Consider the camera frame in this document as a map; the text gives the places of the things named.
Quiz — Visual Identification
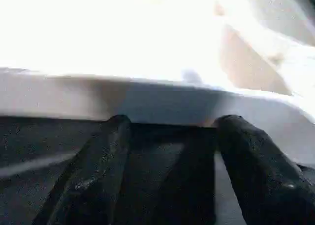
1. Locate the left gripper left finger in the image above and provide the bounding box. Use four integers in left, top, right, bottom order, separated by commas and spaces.
31, 114, 132, 225

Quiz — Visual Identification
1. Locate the white plastic table top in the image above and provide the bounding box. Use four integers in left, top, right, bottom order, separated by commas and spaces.
0, 0, 315, 166

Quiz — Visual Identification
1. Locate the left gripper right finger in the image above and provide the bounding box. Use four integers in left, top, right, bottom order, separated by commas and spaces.
211, 114, 315, 225

